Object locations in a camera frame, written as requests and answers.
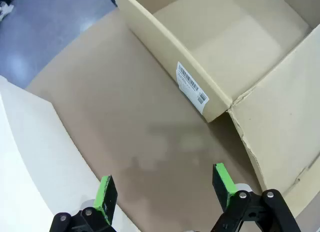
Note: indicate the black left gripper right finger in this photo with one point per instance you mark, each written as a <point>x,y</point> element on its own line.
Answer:
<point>223,184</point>

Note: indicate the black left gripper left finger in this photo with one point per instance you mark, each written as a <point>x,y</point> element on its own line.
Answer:
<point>105,199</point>

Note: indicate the bystander in dark trousers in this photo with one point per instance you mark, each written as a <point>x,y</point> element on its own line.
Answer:
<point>6,9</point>

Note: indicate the cardboard shoe box with lid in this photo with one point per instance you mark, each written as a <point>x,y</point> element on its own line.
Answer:
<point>275,111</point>

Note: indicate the white plastic storage box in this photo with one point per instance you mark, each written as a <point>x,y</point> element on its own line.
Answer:
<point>30,154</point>

